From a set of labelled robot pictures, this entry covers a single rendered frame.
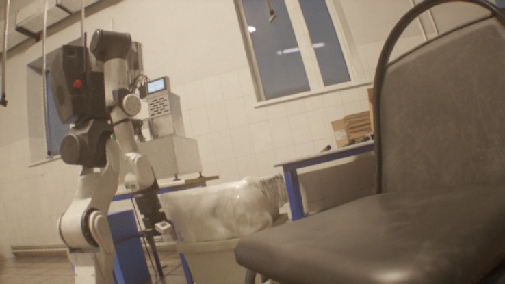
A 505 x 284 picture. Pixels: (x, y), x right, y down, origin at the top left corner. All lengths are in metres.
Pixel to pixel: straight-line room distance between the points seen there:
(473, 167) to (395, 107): 0.24
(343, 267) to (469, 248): 0.11
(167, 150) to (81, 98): 0.88
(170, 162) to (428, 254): 1.86
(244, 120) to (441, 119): 3.09
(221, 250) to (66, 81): 0.95
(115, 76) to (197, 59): 2.70
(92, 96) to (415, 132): 1.12
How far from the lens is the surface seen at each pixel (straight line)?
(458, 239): 0.30
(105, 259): 1.18
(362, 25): 3.90
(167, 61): 4.02
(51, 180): 4.90
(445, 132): 0.64
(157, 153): 2.07
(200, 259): 1.54
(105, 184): 1.30
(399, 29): 0.74
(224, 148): 3.63
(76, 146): 1.23
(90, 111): 1.34
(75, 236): 1.18
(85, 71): 1.34
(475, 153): 0.60
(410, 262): 0.27
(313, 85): 4.01
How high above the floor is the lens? 0.71
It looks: 6 degrees up
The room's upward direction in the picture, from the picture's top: 11 degrees counter-clockwise
